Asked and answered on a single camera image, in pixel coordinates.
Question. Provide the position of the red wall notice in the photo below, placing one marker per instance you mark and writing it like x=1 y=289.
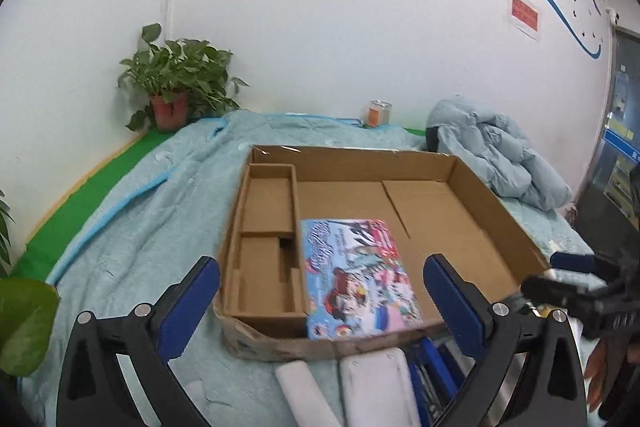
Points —
x=525 y=14

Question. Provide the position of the small orange-labelled jar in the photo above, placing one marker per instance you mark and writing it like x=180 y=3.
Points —
x=379 y=114

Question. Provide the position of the glass door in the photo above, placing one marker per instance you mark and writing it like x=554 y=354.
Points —
x=617 y=147

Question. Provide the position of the green mat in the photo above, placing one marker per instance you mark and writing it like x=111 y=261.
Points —
x=90 y=197

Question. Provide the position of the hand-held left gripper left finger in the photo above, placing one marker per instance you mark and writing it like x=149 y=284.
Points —
x=187 y=302

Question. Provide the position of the person's right forearm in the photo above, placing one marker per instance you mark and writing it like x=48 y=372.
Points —
x=627 y=382

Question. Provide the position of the colourful cartoon printed box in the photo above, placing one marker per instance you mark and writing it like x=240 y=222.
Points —
x=355 y=272

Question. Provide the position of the blue stapler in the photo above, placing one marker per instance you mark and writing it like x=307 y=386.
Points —
x=435 y=382

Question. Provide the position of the light blue padded jacket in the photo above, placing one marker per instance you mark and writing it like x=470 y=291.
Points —
x=495 y=152

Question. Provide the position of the brown cardboard box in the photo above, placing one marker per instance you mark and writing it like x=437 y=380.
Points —
x=450 y=217

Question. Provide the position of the person's right hand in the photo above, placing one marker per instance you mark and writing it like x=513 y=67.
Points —
x=597 y=377

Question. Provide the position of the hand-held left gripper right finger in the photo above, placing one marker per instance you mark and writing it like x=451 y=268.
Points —
x=452 y=302

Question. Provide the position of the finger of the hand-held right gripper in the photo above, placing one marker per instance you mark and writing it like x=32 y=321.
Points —
x=570 y=262
x=555 y=289

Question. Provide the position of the potted green plant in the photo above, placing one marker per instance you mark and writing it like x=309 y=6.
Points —
x=172 y=72

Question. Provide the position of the large green plant leaves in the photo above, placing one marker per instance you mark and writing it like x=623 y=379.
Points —
x=22 y=322

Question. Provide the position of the white handheld controller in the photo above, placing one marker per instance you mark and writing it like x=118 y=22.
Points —
x=300 y=392

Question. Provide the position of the white curved plastic device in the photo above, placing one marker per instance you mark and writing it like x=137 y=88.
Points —
x=377 y=392

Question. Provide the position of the light blue quilted blanket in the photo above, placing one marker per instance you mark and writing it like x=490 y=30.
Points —
x=150 y=217

